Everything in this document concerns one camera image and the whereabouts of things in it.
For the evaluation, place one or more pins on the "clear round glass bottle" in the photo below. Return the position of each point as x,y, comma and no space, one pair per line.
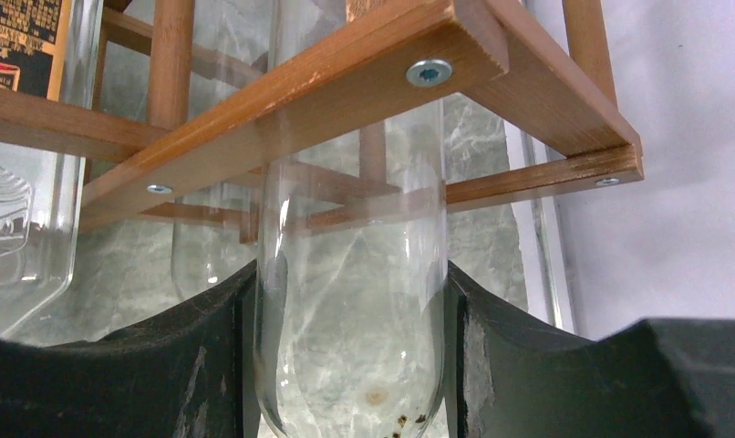
348,338

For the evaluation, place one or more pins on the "clear labelled liquor bottle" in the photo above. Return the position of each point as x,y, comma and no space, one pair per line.
48,49

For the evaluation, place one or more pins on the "brown wooden wine rack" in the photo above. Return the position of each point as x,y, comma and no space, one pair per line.
396,57

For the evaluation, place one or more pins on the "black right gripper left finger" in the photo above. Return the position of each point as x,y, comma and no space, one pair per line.
186,372

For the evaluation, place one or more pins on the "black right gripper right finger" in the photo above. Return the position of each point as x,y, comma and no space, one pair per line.
509,374

